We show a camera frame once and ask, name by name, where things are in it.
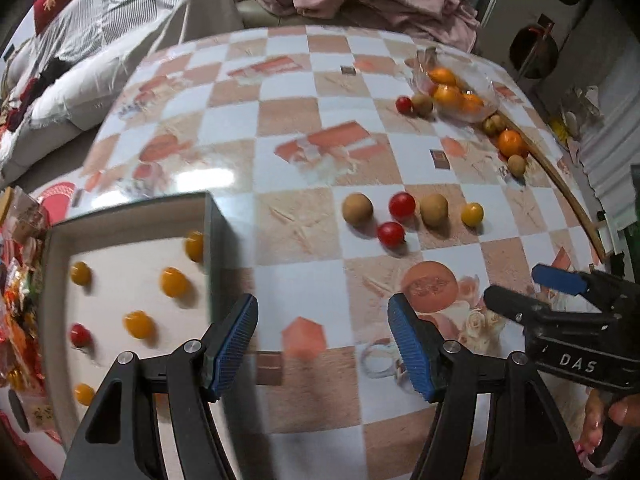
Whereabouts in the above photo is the red cherry tomato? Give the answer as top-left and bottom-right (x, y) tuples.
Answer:
(395, 96), (413, 116)
(388, 192), (416, 222)
(68, 323), (92, 349)
(376, 221), (406, 249)

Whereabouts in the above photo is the orange cherry tomato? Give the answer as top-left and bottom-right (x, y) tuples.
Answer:
(74, 382), (96, 406)

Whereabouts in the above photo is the grey shallow tray box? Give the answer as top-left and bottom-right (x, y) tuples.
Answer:
(38, 192), (229, 448)

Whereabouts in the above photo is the clear glass fruit bowl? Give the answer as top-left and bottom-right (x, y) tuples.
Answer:
(411, 47), (499, 124)

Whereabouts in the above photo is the red cherry tomato by bowl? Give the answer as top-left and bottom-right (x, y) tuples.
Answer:
(395, 96), (413, 116)

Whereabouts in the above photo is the yellow cherry tomato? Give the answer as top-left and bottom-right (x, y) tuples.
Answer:
(160, 266), (191, 298)
(184, 231), (204, 263)
(460, 203), (485, 229)
(70, 261), (92, 287)
(122, 310), (155, 339)

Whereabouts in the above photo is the mandarin near glass bowl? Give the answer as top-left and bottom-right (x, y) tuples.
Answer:
(497, 129), (528, 159)

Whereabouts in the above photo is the brown longan by bowl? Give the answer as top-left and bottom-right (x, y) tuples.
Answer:
(411, 93), (434, 118)

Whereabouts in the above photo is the white sofa cushion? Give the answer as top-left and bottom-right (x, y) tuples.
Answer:
(1, 0), (243, 185)

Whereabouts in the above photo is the person right hand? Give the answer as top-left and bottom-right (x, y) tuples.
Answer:
(577, 389), (640, 455)

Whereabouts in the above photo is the orange in bowl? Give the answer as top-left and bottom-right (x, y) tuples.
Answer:
(427, 66), (458, 87)
(461, 92), (485, 114)
(433, 84), (462, 110)

